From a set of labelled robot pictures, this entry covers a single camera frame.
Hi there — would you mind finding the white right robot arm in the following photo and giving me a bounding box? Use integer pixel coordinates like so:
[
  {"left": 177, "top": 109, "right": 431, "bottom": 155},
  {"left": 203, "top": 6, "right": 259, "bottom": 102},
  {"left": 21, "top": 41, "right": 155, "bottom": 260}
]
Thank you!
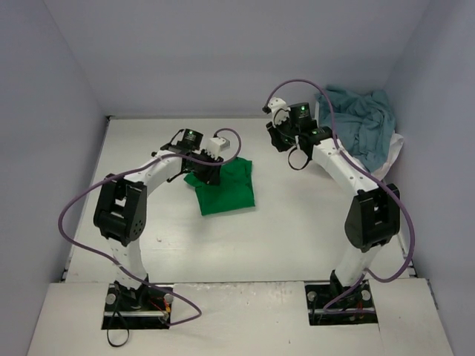
[{"left": 263, "top": 97, "right": 400, "bottom": 306}]

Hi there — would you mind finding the green t shirt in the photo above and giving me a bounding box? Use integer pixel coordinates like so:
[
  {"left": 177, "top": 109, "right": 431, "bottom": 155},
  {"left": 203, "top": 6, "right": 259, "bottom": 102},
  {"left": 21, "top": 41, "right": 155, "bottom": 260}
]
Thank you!
[{"left": 184, "top": 157, "right": 255, "bottom": 216}]

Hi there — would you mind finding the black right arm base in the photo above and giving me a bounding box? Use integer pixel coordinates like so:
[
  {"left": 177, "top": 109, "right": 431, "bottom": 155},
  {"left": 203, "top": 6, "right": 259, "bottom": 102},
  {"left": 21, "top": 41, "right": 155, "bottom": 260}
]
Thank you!
[{"left": 304, "top": 280, "right": 379, "bottom": 326}]

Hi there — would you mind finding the grey-blue t shirt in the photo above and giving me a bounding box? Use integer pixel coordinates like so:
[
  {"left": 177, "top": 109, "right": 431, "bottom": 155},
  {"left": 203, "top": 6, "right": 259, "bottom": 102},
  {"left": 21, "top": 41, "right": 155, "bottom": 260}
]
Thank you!
[{"left": 316, "top": 85, "right": 396, "bottom": 173}]

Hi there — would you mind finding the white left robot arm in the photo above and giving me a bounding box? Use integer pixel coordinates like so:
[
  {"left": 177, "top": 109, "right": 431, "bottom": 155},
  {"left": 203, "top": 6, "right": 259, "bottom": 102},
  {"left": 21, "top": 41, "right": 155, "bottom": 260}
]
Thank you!
[{"left": 93, "top": 129, "right": 230, "bottom": 312}]

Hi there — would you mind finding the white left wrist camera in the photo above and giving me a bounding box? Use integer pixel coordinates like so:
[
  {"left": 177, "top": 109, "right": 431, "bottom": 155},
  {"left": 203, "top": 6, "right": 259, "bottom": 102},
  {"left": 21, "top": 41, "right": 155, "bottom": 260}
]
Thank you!
[{"left": 205, "top": 136, "right": 230, "bottom": 159}]

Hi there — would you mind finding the black loop cable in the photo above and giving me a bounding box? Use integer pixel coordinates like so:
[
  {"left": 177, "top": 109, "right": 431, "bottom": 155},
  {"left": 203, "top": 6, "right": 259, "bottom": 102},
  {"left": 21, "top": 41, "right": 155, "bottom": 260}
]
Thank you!
[{"left": 106, "top": 309, "right": 131, "bottom": 349}]

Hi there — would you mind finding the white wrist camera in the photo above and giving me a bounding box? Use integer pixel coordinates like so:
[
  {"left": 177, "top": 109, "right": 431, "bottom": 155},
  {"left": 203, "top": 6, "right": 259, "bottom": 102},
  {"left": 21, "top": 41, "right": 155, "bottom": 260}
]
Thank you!
[
  {"left": 205, "top": 136, "right": 230, "bottom": 159},
  {"left": 262, "top": 96, "right": 289, "bottom": 127}
]

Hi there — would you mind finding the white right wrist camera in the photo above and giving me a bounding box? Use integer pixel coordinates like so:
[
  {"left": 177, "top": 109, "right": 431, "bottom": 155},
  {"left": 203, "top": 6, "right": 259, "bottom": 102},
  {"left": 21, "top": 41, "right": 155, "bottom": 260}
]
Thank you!
[{"left": 262, "top": 96, "right": 289, "bottom": 127}]

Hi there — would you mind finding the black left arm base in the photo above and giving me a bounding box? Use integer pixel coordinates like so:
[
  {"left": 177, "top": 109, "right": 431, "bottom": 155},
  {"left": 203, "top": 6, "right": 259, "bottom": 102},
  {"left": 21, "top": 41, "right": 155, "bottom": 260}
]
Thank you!
[{"left": 101, "top": 284, "right": 174, "bottom": 330}]

